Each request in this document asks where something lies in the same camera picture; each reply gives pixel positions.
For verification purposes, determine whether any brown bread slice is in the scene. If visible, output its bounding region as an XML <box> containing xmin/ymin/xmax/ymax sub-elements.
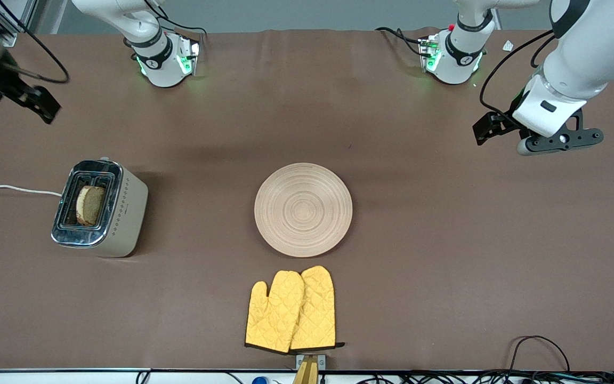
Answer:
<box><xmin>76</xmin><ymin>185</ymin><xmax>106</xmax><ymax>227</ymax></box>

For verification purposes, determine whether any round wooden plate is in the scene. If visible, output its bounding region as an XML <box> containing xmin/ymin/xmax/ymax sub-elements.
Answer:
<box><xmin>254</xmin><ymin>163</ymin><xmax>353</xmax><ymax>258</ymax></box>

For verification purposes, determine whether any chrome and beige toaster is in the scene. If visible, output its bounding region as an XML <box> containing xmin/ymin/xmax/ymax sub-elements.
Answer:
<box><xmin>51</xmin><ymin>156</ymin><xmax>149</xmax><ymax>258</ymax></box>

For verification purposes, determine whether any brown table cover sheet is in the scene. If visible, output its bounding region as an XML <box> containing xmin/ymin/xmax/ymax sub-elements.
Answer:
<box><xmin>0</xmin><ymin>28</ymin><xmax>614</xmax><ymax>372</ymax></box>

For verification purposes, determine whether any yellow quilted oven mitt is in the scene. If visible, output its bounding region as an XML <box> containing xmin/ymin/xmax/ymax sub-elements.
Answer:
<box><xmin>290</xmin><ymin>265</ymin><xmax>346</xmax><ymax>351</ymax></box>
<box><xmin>245</xmin><ymin>270</ymin><xmax>305</xmax><ymax>354</ymax></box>

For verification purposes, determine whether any wooden strip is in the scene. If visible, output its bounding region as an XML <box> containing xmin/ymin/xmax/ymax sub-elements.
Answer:
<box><xmin>292</xmin><ymin>356</ymin><xmax>319</xmax><ymax>384</ymax></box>

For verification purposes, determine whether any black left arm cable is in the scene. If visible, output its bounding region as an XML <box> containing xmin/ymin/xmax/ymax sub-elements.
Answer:
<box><xmin>479</xmin><ymin>29</ymin><xmax>555</xmax><ymax>121</ymax></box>

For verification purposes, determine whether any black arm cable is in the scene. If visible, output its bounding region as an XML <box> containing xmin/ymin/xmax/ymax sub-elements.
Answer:
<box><xmin>479</xmin><ymin>29</ymin><xmax>555</xmax><ymax>121</ymax></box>
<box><xmin>0</xmin><ymin>0</ymin><xmax>70</xmax><ymax>85</ymax></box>

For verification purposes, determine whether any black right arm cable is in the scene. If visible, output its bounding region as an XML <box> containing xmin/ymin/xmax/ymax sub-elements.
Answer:
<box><xmin>0</xmin><ymin>0</ymin><xmax>70</xmax><ymax>85</ymax></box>

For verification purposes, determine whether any aluminium frame profile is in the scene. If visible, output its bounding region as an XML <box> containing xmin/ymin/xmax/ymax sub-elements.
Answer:
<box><xmin>0</xmin><ymin>0</ymin><xmax>38</xmax><ymax>47</ymax></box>

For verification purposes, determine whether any white toaster power cable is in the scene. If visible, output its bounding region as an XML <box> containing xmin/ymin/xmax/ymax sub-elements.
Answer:
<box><xmin>0</xmin><ymin>181</ymin><xmax>62</xmax><ymax>197</ymax></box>

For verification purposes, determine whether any black base cable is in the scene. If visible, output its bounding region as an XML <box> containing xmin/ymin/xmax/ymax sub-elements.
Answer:
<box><xmin>144</xmin><ymin>0</ymin><xmax>207</xmax><ymax>41</ymax></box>
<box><xmin>375</xmin><ymin>27</ymin><xmax>429</xmax><ymax>57</ymax></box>

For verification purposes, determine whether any black looped cable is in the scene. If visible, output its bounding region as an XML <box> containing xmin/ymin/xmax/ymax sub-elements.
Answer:
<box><xmin>507</xmin><ymin>335</ymin><xmax>571</xmax><ymax>374</ymax></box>

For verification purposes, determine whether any black cable bundle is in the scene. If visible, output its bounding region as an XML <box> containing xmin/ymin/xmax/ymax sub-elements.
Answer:
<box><xmin>358</xmin><ymin>370</ymin><xmax>614</xmax><ymax>384</ymax></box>

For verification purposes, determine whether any grey metal bracket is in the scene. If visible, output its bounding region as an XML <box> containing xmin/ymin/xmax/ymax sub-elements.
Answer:
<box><xmin>295</xmin><ymin>354</ymin><xmax>327</xmax><ymax>371</ymax></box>

